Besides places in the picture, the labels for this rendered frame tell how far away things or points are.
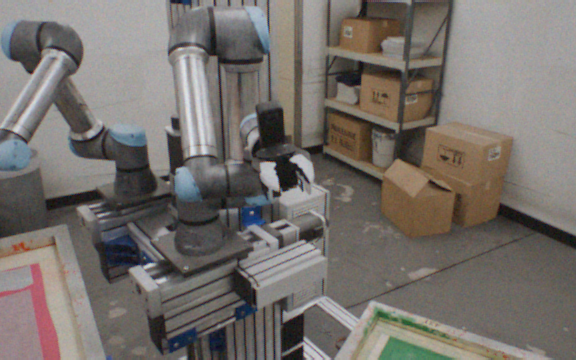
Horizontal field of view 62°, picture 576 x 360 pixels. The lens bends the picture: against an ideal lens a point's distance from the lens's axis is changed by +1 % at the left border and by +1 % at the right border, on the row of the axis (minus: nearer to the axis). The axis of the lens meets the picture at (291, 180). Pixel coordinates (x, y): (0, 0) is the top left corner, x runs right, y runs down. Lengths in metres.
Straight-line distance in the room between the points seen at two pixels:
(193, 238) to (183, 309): 0.21
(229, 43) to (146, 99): 3.60
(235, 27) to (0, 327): 0.91
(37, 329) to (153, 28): 3.66
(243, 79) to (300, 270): 0.59
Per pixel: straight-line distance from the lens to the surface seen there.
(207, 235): 1.34
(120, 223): 1.79
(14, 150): 1.30
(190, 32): 1.18
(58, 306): 1.40
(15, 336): 1.37
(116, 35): 4.63
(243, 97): 1.24
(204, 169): 1.02
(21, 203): 4.31
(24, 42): 1.56
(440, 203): 4.05
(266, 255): 1.49
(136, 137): 1.72
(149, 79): 4.74
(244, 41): 1.20
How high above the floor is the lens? 1.97
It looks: 23 degrees down
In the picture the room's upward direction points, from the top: straight up
